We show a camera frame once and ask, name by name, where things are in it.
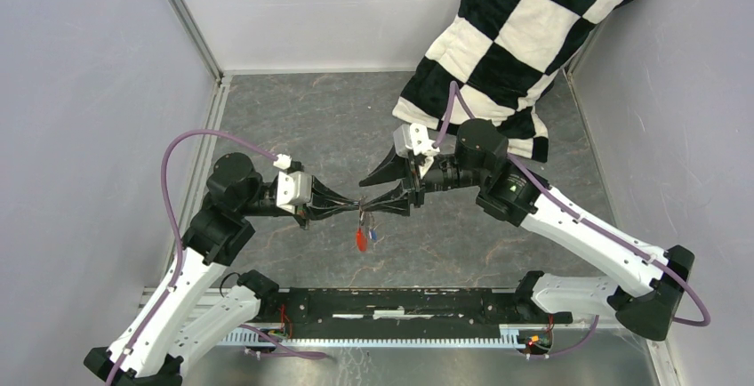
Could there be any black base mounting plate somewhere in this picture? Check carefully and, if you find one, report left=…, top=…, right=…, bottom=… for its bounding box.
left=254, top=288, right=574, bottom=339

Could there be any metal key holder plate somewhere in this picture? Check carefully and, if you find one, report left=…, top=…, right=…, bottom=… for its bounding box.
left=357, top=197, right=378, bottom=245

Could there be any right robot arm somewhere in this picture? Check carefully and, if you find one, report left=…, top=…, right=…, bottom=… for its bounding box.
left=362, top=119, right=694, bottom=342

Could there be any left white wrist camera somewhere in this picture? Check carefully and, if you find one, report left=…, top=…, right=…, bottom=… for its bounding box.
left=273, top=154, right=313, bottom=214

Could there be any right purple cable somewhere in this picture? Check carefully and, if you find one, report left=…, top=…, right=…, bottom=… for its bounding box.
left=434, top=80, right=711, bottom=359

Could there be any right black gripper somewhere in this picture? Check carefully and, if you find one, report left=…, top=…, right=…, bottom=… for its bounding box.
left=359, top=140, right=486, bottom=217

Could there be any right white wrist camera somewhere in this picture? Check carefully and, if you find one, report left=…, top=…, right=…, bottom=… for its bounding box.
left=393, top=124, right=440, bottom=177

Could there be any red key tag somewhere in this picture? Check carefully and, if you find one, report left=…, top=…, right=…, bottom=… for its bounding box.
left=356, top=229, right=368, bottom=252

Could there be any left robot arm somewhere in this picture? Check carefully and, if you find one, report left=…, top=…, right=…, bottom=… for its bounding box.
left=84, top=153, right=359, bottom=385

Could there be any black white checkered blanket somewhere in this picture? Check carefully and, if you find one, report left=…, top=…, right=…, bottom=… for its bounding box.
left=392, top=0, right=633, bottom=162

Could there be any aluminium frame rail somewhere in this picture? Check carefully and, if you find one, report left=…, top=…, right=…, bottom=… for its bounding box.
left=167, top=0, right=225, bottom=82

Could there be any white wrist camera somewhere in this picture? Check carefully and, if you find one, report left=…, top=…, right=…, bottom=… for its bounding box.
left=393, top=124, right=440, bottom=177
left=273, top=154, right=313, bottom=214

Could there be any slotted cable duct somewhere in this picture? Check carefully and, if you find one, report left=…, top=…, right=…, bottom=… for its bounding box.
left=218, top=328, right=540, bottom=350

